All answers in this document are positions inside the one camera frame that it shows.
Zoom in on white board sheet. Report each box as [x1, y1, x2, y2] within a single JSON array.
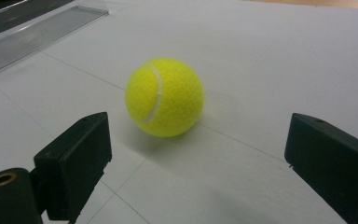
[[0, 0, 358, 224]]

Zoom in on yellow tennis ball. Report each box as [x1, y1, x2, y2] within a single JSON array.
[[124, 57, 205, 138]]

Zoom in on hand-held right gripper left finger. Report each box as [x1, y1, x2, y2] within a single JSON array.
[[33, 111, 113, 224]]

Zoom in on clear plastic tray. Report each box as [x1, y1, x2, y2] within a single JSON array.
[[0, 5, 110, 75]]

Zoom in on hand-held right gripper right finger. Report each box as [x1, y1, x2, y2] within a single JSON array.
[[284, 112, 358, 224]]

